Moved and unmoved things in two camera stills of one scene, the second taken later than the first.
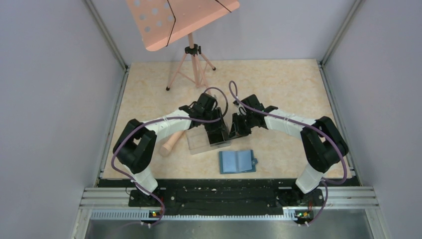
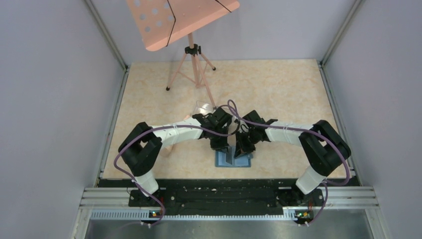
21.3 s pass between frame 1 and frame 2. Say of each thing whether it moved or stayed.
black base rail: stayed
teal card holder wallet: moved
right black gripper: moved
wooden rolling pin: stayed
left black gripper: moved
